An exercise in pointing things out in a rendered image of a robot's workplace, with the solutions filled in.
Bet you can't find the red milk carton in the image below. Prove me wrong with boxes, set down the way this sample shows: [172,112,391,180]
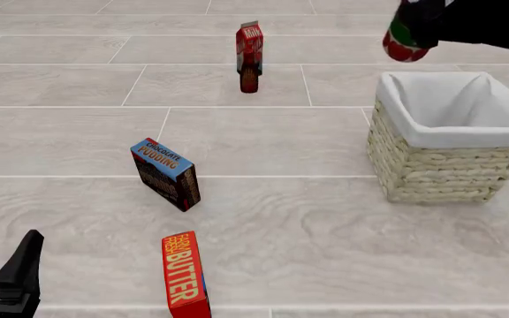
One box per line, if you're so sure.
[235,21,265,76]

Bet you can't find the red butter box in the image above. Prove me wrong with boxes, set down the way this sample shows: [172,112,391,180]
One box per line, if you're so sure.
[161,231,213,318]

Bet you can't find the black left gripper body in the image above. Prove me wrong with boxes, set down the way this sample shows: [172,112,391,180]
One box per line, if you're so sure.
[0,286,42,318]

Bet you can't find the red tomato sauce can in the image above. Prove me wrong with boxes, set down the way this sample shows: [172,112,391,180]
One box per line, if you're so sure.
[382,5,430,64]

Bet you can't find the woven pale wicker basket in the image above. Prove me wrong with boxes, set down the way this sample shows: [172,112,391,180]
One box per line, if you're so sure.
[366,71,509,205]

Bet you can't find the dark brown sauce bottle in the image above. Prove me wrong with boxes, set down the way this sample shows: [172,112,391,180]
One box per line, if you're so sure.
[239,61,262,95]

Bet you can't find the blue chocolate pudding box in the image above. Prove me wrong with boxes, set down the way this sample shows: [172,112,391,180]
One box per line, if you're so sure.
[129,137,202,213]

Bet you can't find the white cloth basket liner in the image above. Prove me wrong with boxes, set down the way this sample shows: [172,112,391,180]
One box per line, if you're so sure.
[375,71,509,149]

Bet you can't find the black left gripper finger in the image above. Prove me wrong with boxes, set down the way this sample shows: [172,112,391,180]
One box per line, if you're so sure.
[0,229,45,297]

